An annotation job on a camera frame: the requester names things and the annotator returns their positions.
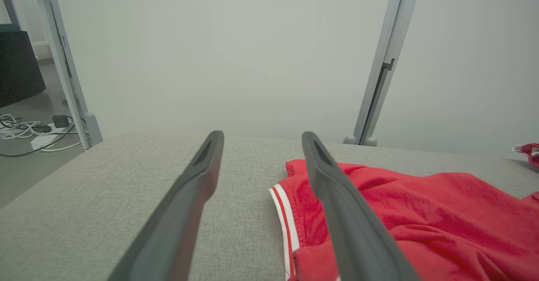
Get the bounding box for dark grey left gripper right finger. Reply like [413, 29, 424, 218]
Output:
[302, 131, 422, 281]

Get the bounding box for white power strip with cables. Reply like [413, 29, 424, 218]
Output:
[0, 123, 91, 158]

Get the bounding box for red shorts with white stripe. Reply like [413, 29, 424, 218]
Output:
[512, 143, 539, 168]

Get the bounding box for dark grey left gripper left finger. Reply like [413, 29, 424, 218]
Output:
[107, 131, 224, 281]

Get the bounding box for grey partition post with slot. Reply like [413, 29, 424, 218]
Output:
[343, 0, 424, 147]

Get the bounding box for white floor cable bundle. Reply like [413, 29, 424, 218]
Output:
[0, 113, 43, 140]

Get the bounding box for red jersey number 23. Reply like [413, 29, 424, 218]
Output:
[269, 159, 539, 281]

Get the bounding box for dark monitor with grey frame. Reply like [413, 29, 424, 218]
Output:
[32, 0, 104, 151]

